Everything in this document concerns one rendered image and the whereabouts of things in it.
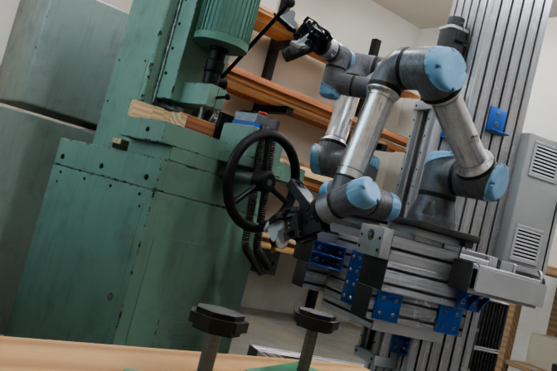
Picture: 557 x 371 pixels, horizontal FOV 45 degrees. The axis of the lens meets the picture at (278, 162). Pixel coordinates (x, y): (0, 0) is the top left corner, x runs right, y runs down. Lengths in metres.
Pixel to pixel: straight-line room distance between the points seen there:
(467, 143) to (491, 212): 0.56
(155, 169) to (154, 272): 0.28
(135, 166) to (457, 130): 0.90
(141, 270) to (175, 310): 0.18
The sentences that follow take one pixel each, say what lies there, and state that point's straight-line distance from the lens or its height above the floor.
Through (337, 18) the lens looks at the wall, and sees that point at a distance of 5.63.
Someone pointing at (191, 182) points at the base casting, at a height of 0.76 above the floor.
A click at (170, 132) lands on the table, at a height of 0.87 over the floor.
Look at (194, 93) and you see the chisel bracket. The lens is 2.14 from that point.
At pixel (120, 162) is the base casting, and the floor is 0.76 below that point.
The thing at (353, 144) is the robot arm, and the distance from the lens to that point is 1.80.
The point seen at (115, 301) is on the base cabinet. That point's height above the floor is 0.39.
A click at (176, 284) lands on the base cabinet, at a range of 1.97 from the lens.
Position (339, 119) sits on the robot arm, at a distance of 2.63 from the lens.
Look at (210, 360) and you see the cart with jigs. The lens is 0.53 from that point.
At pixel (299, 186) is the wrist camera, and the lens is 1.75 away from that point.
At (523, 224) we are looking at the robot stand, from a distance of 2.49.
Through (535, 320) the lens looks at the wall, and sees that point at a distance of 5.02.
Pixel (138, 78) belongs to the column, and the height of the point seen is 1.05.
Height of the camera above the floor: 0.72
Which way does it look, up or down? 5 degrees up
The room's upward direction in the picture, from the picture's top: 15 degrees clockwise
